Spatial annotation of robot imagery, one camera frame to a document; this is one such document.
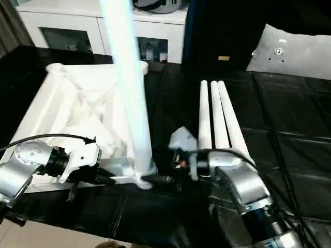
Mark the white plastic table leg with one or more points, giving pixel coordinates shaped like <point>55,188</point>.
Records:
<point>219,116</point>
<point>129,90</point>
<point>232,116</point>
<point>205,116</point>

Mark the white plastic table top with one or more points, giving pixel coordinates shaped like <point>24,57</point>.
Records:
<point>77,90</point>

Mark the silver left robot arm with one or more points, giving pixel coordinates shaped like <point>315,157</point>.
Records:
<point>23,160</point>

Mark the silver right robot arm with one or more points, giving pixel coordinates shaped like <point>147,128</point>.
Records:
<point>240,175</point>

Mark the black work mat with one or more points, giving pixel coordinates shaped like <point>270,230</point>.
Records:
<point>168,214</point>

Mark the black sofa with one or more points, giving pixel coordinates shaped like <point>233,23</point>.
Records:
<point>227,31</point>

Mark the white cabinet with glass doors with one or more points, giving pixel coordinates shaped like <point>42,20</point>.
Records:
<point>77,23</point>

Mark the grey printed cushion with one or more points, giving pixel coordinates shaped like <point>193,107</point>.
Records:
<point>292,54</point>

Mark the brown curtain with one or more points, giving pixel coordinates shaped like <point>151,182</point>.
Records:
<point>13,25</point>

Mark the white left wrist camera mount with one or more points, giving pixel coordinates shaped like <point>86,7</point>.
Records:
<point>82,155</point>

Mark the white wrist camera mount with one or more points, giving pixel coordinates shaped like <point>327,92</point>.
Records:
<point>82,155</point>
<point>182,139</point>

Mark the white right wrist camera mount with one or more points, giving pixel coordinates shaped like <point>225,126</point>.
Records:
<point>182,139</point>

